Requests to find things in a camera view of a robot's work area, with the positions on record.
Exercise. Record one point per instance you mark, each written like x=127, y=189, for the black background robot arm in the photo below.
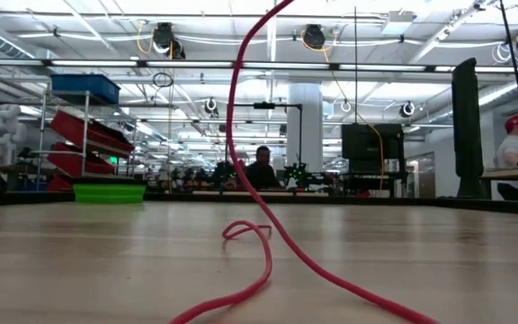
x=304, y=173
x=223, y=172

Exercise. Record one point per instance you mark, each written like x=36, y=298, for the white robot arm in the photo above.
x=5, y=130

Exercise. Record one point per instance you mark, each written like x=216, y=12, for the person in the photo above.
x=511, y=148
x=262, y=173

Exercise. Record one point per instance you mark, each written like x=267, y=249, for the black gantry stand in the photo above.
x=263, y=105

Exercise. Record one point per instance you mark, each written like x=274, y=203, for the white square pillar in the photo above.
x=306, y=117

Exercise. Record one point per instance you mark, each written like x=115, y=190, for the black monitor cabinet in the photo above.
x=367, y=144

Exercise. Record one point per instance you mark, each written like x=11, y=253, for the long ceiling light strip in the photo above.
x=187, y=64

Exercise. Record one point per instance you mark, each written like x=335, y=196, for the green square plastic bin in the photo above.
x=106, y=193

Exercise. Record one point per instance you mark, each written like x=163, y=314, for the red plastic storage bin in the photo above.
x=70, y=162
x=59, y=184
x=74, y=128

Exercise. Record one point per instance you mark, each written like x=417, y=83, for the blue plastic storage bin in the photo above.
x=83, y=85

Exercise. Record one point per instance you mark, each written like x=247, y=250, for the white ceiling box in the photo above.
x=398, y=24

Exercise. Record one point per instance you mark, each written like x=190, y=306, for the tall black panel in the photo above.
x=466, y=126

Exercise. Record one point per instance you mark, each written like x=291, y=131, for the wooden table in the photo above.
x=493, y=173

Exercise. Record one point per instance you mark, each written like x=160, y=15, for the black aluminium table frame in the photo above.
x=16, y=198

